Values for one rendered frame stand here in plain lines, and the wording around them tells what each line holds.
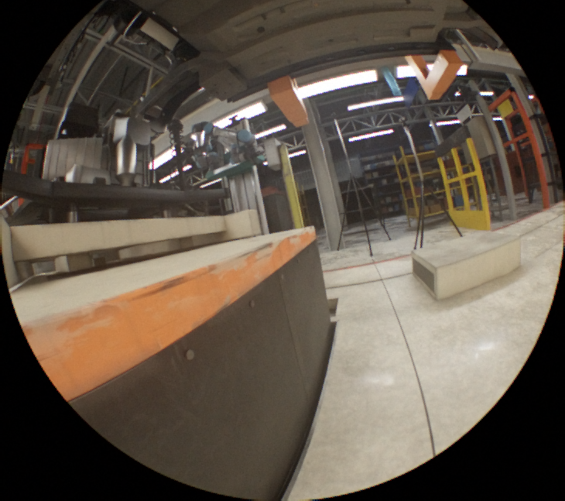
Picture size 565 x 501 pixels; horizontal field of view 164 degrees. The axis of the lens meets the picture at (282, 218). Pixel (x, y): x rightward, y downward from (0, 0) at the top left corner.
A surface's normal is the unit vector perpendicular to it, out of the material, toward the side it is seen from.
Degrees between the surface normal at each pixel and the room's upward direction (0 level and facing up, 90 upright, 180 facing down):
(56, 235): 90
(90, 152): 90
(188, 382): 90
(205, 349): 90
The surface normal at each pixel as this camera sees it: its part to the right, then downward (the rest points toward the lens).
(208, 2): 0.14, 0.99
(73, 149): 0.81, -0.18
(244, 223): -0.33, 0.04
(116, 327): 0.92, -0.20
